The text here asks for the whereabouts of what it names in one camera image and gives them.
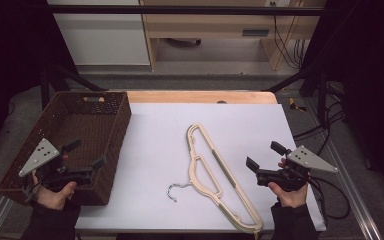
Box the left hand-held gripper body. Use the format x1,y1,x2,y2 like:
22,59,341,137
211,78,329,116
17,137,96,203

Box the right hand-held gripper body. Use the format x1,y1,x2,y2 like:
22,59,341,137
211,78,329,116
255,144,339,193

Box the beige plastic clothes hanger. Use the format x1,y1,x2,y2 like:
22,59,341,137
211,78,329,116
185,123,264,234
165,123,264,234

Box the person's right hand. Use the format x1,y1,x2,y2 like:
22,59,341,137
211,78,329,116
268,181,310,209

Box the person's left hand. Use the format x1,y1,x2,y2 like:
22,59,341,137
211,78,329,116
31,171,78,211

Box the brown woven basket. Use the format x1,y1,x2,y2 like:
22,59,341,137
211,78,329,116
0,90,133,207

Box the yellow and black tool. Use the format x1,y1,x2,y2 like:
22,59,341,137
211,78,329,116
288,97,308,113

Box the black metal stand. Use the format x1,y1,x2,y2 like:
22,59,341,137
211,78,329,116
39,63,108,109
263,63,329,124

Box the black curtain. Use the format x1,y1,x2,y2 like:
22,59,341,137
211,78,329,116
301,0,384,201
0,0,78,161

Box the white cabinet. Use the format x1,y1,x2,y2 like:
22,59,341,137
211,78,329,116
47,0,151,67

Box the grey desk label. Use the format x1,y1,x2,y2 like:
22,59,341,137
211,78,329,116
242,29,270,37

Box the light wooden desk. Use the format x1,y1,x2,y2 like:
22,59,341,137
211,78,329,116
139,0,326,72

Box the black floor cables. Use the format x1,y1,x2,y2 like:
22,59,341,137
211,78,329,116
293,83,348,141

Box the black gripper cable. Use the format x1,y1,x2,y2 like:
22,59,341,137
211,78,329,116
308,176,352,221

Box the bundle of hanging black cables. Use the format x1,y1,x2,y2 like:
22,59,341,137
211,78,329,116
272,2,309,70

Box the black horizontal frame bar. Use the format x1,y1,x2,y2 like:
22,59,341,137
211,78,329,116
46,4,326,17

